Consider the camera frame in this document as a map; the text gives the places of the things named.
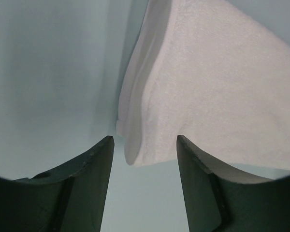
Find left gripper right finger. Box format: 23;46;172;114
176;135;290;232

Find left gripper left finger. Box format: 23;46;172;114
0;136;115;232

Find white towel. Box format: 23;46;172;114
116;0;290;170

